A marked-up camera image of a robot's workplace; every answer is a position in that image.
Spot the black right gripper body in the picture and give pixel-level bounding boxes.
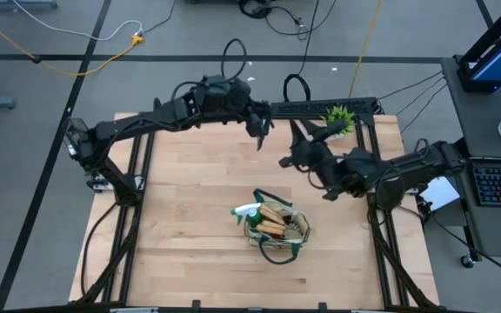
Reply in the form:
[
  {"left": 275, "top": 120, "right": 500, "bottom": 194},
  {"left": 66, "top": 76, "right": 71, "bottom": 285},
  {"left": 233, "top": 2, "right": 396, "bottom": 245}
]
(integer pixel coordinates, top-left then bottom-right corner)
[{"left": 278, "top": 141, "right": 347, "bottom": 202}]

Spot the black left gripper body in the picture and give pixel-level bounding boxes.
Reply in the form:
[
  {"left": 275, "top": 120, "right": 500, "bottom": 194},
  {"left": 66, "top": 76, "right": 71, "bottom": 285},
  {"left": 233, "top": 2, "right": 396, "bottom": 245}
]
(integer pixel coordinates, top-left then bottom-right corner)
[{"left": 232, "top": 97, "right": 273, "bottom": 137}]

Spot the green white spray bottle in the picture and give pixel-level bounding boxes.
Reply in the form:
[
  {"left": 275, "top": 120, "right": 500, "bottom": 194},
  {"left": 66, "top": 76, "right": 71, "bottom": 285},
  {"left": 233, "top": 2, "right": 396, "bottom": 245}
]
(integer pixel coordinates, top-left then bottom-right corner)
[{"left": 230, "top": 202, "right": 265, "bottom": 228}]

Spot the cream canvas bag green trim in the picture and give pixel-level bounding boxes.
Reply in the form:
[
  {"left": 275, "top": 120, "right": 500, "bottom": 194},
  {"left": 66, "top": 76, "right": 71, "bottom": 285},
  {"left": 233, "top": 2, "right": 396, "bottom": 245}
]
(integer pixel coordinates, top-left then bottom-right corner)
[{"left": 244, "top": 187, "right": 311, "bottom": 266}]

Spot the small artificial potted plant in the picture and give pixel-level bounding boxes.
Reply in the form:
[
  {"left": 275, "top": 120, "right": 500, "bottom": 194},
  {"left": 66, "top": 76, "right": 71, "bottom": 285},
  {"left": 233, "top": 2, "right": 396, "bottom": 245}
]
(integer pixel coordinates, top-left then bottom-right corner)
[{"left": 321, "top": 105, "right": 357, "bottom": 141}]

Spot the black perforated metal box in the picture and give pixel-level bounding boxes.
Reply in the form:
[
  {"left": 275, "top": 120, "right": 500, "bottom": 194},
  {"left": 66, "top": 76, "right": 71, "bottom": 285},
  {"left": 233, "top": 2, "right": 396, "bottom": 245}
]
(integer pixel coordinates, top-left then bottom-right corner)
[{"left": 271, "top": 97, "right": 381, "bottom": 117}]

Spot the white paper sheet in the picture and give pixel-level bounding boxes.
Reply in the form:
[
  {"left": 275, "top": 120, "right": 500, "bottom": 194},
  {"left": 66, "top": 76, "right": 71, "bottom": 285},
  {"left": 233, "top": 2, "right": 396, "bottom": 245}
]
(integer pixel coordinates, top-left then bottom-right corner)
[{"left": 418, "top": 176, "right": 461, "bottom": 213}]

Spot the grey desk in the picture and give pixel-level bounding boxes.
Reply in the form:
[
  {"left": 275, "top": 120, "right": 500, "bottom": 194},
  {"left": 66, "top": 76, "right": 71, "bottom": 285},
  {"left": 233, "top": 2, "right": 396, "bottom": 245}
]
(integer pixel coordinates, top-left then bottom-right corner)
[{"left": 440, "top": 55, "right": 501, "bottom": 269}]

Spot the black looped cable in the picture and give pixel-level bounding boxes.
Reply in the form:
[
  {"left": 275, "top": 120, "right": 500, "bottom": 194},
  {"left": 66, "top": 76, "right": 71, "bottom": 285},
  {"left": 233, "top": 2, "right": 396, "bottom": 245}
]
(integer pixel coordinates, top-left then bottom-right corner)
[{"left": 282, "top": 0, "right": 321, "bottom": 103}]

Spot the thin black cable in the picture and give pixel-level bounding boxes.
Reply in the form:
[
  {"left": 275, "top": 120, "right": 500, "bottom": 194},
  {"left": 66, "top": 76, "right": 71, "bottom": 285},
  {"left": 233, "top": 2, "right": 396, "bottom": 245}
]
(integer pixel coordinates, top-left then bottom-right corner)
[{"left": 376, "top": 70, "right": 446, "bottom": 102}]

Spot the straight yellow cable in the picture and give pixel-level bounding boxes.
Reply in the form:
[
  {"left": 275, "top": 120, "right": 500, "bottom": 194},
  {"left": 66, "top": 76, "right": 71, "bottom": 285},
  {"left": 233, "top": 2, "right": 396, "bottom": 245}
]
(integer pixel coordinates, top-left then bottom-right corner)
[{"left": 347, "top": 0, "right": 384, "bottom": 100}]

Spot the black cable bundle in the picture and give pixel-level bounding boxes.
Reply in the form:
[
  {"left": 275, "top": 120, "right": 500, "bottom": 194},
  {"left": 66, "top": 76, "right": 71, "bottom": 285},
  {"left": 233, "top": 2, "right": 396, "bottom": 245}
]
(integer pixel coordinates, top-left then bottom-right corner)
[{"left": 237, "top": 0, "right": 338, "bottom": 38}]

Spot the black aluminium frame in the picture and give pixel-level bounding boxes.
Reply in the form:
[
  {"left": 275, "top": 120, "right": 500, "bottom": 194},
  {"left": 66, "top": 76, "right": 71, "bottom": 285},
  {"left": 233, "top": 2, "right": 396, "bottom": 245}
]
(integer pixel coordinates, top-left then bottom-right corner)
[{"left": 76, "top": 112, "right": 441, "bottom": 313}]

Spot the yellow extension cable with plug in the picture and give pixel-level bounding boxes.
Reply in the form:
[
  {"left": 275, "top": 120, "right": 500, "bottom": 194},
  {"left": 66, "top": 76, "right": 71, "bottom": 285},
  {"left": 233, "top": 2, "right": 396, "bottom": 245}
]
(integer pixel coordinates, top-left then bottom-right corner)
[{"left": 0, "top": 6, "right": 146, "bottom": 78}]

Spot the white cable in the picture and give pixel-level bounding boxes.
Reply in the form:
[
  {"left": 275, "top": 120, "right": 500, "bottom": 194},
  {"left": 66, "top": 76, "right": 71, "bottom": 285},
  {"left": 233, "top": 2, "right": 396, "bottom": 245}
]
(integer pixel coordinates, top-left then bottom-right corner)
[{"left": 11, "top": 0, "right": 144, "bottom": 43}]

